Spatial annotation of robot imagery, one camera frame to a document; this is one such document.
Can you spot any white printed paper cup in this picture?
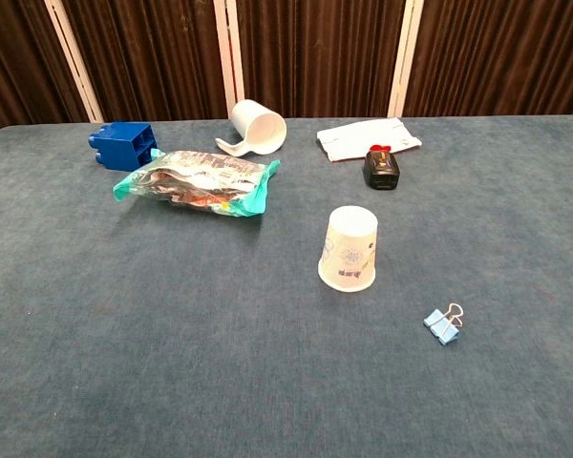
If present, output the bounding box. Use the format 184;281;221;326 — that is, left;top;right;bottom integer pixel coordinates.
317;205;379;292

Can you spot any blue binder clip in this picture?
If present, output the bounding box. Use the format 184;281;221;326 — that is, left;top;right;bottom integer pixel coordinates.
422;302;464;346

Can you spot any teal snack packet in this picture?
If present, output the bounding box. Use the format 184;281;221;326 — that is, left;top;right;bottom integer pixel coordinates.
112;149;282;219

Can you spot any white plastic mug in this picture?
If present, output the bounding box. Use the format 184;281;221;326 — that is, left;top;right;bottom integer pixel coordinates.
214;98;288;157

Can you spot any black and red small device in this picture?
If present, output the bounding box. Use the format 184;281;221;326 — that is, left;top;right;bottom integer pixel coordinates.
362;144;400;192

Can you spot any folded white cloth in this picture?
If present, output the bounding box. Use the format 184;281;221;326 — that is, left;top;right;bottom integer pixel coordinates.
315;115;424;164

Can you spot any dark brown curtain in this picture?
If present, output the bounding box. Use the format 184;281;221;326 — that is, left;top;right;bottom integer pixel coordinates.
0;0;573;137

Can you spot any blue toy building block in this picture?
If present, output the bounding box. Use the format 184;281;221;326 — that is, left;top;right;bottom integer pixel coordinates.
87;121;159;172

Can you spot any white screen frame post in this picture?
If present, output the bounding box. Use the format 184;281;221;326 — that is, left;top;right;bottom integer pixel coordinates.
43;0;105;124
387;0;429;118
212;0;246;115

